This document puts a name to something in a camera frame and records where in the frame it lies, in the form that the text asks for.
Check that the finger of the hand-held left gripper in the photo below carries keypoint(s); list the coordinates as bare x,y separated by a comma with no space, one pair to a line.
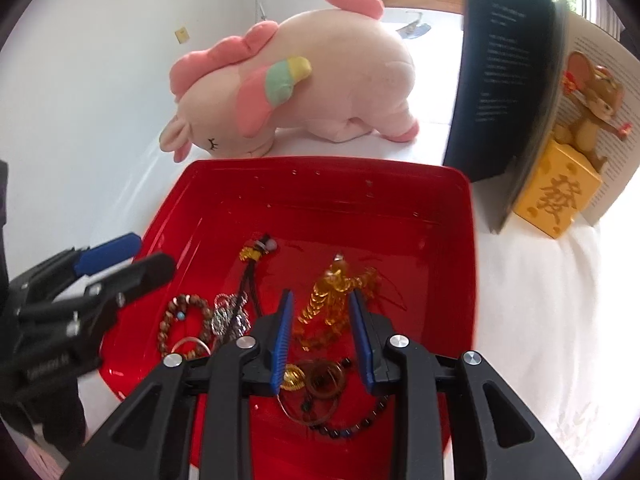
110,252
145,272

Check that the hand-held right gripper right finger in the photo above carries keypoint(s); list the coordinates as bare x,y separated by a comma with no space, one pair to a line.
361,340

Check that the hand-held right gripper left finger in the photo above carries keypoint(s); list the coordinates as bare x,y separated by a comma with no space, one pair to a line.
282,340

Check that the red tin box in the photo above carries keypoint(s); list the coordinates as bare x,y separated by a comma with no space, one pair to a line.
320,210

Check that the person's left forearm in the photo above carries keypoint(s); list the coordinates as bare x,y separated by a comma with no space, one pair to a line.
45,465

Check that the white embroidered tablecloth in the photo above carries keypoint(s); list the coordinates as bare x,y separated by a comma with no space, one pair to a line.
530,310

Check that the mouse figurine on yellow block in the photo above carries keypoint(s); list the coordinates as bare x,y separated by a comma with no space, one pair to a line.
555,190

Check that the pink plush toy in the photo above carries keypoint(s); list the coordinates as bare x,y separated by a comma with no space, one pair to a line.
325,70

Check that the black cover book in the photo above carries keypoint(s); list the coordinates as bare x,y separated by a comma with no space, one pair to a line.
500,85

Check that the small blue grey object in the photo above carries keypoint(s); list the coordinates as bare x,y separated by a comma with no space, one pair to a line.
414,27

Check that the yellow wall switch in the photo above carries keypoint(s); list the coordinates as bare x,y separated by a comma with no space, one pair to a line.
182,35

